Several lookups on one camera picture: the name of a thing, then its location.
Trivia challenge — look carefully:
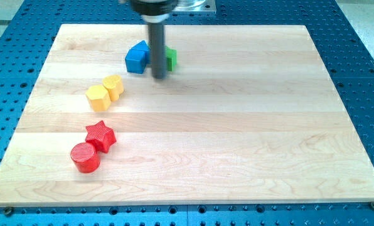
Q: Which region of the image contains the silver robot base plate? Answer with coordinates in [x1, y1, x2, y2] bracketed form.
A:
[173, 0, 216, 14]

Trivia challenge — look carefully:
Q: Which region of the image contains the blue triangular block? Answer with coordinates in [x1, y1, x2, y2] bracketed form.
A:
[132, 40, 151, 64]

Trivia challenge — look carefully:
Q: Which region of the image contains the light wooden board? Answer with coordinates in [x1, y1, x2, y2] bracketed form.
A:
[0, 24, 374, 207]

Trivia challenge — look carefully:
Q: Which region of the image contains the red cylinder block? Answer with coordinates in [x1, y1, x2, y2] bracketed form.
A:
[70, 143, 100, 173]

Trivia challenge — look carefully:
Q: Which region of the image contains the blue cube block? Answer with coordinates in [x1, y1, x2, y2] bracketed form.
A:
[125, 49, 147, 74]

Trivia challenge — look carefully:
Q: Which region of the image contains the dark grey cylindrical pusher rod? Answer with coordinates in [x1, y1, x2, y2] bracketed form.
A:
[147, 22, 167, 79]

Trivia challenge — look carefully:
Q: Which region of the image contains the red star block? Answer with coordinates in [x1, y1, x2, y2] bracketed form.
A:
[85, 121, 117, 153]

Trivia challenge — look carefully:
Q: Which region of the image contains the yellow hexagon block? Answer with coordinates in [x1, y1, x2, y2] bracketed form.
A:
[85, 85, 111, 112]

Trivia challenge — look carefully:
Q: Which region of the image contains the black round end effector mount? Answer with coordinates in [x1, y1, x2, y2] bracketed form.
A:
[130, 0, 178, 23]

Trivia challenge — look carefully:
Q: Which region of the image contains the green block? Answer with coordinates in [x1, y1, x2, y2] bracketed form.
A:
[165, 46, 177, 72]

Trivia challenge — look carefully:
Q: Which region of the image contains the yellow heart block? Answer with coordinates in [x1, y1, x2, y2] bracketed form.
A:
[102, 75, 124, 101]

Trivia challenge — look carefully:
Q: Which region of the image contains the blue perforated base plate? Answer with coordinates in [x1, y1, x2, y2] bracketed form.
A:
[0, 0, 374, 225]

